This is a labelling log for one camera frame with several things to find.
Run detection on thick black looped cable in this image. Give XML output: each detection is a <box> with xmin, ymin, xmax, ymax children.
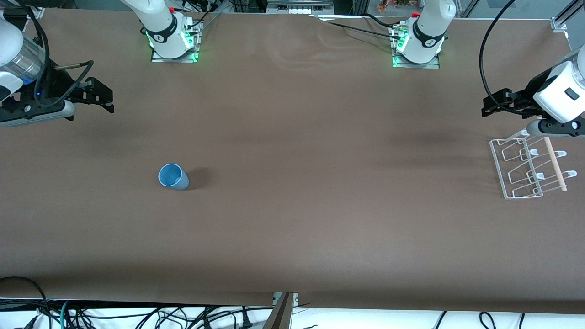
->
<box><xmin>0</xmin><ymin>276</ymin><xmax>48</xmax><ymax>318</ymax></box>

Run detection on tangled black floor cables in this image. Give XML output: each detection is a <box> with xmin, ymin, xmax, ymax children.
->
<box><xmin>69</xmin><ymin>305</ymin><xmax>259</xmax><ymax>329</ymax></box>

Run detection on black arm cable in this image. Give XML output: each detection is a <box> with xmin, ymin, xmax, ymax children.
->
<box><xmin>16</xmin><ymin>0</ymin><xmax>95</xmax><ymax>109</ymax></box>
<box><xmin>479</xmin><ymin>0</ymin><xmax>526</xmax><ymax>115</ymax></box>

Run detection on white power strip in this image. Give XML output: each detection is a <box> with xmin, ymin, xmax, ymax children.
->
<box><xmin>267</xmin><ymin>1</ymin><xmax>334</xmax><ymax>16</ymax></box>

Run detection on orange background object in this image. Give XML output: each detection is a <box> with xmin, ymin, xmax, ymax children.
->
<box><xmin>378</xmin><ymin>0</ymin><xmax>413</xmax><ymax>12</ymax></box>

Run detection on thin black table cable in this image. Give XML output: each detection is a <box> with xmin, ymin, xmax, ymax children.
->
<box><xmin>320</xmin><ymin>17</ymin><xmax>405</xmax><ymax>40</ymax></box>

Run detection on wooden rack rod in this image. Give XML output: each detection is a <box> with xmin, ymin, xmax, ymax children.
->
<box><xmin>542</xmin><ymin>135</ymin><xmax>568</xmax><ymax>191</ymax></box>

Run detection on aluminium corner bracket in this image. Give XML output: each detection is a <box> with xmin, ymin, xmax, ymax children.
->
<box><xmin>18</xmin><ymin>5</ymin><xmax>45</xmax><ymax>20</ymax></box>

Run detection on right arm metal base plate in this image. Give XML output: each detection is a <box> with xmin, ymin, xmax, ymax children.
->
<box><xmin>151</xmin><ymin>19</ymin><xmax>202</xmax><ymax>63</ymax></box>

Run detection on white wire cup rack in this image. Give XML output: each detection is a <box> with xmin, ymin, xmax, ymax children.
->
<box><xmin>489</xmin><ymin>129</ymin><xmax>578</xmax><ymax>200</ymax></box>

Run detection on aluminium frame profile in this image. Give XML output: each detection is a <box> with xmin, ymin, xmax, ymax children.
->
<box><xmin>551</xmin><ymin>0</ymin><xmax>585</xmax><ymax>33</ymax></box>

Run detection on teal cable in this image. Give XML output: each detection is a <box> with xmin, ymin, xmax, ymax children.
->
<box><xmin>60</xmin><ymin>300</ymin><xmax>74</xmax><ymax>329</ymax></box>

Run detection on metal frame post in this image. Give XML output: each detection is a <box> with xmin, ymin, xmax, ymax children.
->
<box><xmin>263</xmin><ymin>292</ymin><xmax>298</xmax><ymax>329</ymax></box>

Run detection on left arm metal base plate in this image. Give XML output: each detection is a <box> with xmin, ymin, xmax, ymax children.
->
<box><xmin>392</xmin><ymin>24</ymin><xmax>441</xmax><ymax>69</ymax></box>

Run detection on thick black table cable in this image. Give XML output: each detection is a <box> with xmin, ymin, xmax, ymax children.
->
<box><xmin>361</xmin><ymin>12</ymin><xmax>405</xmax><ymax>30</ymax></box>

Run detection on blue plastic cup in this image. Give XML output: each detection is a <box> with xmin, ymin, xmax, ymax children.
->
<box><xmin>158</xmin><ymin>163</ymin><xmax>189</xmax><ymax>191</ymax></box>

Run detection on brown table cover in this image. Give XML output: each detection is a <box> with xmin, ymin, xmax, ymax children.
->
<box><xmin>0</xmin><ymin>8</ymin><xmax>585</xmax><ymax>315</ymax></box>

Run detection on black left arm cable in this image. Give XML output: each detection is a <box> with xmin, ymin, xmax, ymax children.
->
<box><xmin>479</xmin><ymin>0</ymin><xmax>526</xmax><ymax>115</ymax></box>

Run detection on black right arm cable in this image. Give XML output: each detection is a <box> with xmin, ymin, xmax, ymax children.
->
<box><xmin>16</xmin><ymin>0</ymin><xmax>95</xmax><ymax>109</ymax></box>

